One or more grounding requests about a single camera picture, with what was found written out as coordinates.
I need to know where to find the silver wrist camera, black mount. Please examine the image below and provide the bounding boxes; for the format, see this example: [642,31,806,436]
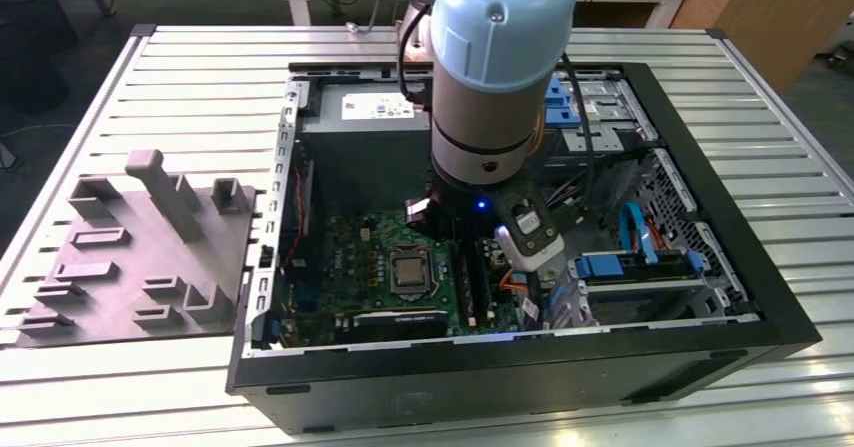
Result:
[489,189,567,274]

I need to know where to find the black camera cable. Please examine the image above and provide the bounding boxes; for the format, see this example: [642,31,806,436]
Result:
[559,51,599,221]

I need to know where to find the grey parts rack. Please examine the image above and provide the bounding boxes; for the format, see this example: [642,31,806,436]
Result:
[12,149,268,351]

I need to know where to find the grey metal drive cage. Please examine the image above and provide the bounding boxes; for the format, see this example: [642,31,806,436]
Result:
[543,74,659,183]

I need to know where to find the black graphics card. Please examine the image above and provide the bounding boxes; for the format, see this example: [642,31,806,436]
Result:
[352,309,449,341]

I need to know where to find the black PC case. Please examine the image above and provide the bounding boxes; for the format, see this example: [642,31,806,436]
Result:
[224,60,823,436]

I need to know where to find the hard disk in blue carrier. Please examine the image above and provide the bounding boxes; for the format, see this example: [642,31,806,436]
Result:
[573,249,707,282]

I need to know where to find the blue drive bracket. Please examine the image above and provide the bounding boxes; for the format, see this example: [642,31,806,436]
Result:
[544,275,588,331]

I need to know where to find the silver CPU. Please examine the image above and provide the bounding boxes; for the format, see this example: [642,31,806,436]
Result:
[389,256,432,288]

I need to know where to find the blue optical drive carrier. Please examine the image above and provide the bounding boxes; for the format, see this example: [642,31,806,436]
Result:
[543,74,581,131]

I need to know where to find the orange wires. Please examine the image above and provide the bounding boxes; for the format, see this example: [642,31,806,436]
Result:
[499,269,535,294]

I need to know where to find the wooden cabinet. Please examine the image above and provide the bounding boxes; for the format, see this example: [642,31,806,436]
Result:
[690,0,854,96]

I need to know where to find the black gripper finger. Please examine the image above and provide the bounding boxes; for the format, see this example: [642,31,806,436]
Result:
[404,195,443,239]

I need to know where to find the metal CPU socket cover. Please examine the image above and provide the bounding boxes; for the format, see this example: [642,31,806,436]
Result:
[384,245,440,302]

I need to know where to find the grey power supply unit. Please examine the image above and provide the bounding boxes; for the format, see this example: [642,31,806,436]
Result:
[296,80,435,213]

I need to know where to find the blue SATA cable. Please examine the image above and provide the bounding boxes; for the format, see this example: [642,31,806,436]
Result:
[618,201,662,266]

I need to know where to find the green motherboard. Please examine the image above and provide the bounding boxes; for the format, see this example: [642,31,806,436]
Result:
[279,209,528,343]

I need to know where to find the grey metal disk bay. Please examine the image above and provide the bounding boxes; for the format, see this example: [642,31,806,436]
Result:
[565,251,762,328]

